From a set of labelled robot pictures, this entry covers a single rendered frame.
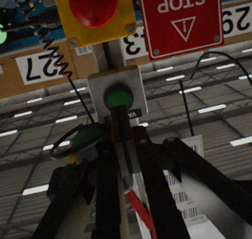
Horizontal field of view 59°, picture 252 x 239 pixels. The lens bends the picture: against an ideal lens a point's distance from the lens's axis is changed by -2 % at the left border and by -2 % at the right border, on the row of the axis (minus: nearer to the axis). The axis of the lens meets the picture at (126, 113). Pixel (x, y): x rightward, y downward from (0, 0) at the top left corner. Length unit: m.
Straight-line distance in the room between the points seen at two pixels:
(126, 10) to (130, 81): 0.09
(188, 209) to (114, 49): 0.31
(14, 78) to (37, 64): 0.11
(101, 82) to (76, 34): 0.08
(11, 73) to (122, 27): 0.80
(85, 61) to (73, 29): 0.69
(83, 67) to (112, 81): 0.64
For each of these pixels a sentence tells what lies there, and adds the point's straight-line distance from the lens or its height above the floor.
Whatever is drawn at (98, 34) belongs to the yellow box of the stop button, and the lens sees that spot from 0.23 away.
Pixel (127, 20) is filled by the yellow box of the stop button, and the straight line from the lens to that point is 0.23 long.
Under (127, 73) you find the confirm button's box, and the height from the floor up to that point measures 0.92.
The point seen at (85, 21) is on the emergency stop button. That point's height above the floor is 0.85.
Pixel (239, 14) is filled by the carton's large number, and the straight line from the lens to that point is 1.04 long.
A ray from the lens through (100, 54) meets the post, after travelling 0.30.
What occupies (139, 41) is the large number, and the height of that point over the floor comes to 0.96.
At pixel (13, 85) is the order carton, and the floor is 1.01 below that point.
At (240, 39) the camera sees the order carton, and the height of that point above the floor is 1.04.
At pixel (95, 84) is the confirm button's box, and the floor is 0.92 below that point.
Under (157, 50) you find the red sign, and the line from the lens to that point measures 0.30.
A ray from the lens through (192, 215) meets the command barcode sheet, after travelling 0.47.
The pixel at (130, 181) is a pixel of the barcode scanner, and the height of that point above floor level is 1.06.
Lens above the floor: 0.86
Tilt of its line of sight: 23 degrees up
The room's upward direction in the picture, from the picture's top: 167 degrees clockwise
